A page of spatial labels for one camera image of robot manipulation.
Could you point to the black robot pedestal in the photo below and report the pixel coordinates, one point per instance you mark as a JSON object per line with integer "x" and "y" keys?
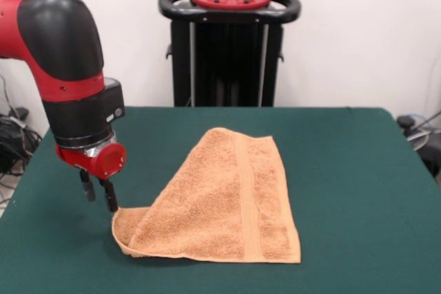
{"x": 237, "y": 66}

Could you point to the round black base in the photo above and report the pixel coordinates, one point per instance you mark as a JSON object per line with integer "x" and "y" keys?
{"x": 430, "y": 156}

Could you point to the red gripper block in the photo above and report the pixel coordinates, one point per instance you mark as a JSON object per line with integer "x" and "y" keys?
{"x": 107, "y": 161}

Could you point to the tan terry towel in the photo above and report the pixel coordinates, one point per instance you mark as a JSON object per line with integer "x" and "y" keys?
{"x": 224, "y": 211}

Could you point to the dark green table cloth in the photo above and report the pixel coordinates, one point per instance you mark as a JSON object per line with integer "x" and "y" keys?
{"x": 344, "y": 204}

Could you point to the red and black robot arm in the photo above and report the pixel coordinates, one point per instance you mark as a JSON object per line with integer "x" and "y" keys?
{"x": 62, "y": 49}

